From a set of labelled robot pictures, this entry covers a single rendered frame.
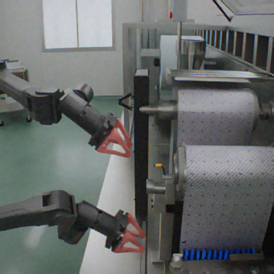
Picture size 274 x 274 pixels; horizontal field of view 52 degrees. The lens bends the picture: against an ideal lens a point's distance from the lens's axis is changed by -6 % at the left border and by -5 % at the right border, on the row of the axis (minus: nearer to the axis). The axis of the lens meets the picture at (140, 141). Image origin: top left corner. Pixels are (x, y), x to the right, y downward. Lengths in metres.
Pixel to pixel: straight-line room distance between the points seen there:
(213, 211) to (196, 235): 0.09
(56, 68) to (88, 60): 0.72
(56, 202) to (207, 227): 0.39
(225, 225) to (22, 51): 6.27
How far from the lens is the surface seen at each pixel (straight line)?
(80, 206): 0.76
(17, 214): 0.75
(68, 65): 6.47
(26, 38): 6.70
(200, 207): 0.77
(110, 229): 0.78
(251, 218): 0.83
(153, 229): 1.12
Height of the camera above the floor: 1.61
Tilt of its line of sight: 23 degrees down
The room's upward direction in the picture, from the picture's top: straight up
